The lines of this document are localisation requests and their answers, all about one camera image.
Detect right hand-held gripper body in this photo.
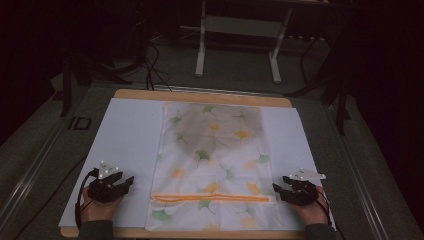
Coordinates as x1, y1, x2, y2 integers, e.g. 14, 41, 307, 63
282, 168, 327, 207

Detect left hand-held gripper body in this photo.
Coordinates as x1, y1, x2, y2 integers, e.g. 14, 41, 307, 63
87, 160, 126, 204

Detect floral zippered laundry bag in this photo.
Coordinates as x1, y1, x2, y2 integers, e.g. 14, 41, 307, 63
144, 101, 285, 232

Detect person's left hand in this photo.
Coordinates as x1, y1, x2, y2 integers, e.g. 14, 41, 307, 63
80, 185, 125, 224

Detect person's right hand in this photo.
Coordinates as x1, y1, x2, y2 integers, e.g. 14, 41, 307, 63
289, 185, 330, 227

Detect white board mat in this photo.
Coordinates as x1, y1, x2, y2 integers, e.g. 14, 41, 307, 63
58, 97, 336, 232

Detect grey cloth inside bag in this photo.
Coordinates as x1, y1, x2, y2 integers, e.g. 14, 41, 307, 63
174, 103, 264, 155

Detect black stand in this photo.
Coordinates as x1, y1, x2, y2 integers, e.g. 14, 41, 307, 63
59, 49, 134, 118
283, 13, 356, 137

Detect wooden table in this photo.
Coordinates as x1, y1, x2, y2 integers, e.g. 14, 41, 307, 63
60, 88, 307, 240

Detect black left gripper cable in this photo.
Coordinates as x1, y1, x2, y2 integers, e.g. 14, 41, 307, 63
74, 167, 100, 230

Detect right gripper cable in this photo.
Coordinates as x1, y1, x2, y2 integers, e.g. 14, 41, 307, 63
314, 189, 335, 228

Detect aluminium rail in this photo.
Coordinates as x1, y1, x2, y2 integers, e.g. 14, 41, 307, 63
0, 123, 73, 231
324, 104, 393, 240

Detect black floor cables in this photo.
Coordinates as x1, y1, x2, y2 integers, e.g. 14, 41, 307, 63
99, 6, 174, 93

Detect white metal stand frame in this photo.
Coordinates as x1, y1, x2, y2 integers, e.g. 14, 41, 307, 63
194, 0, 295, 85

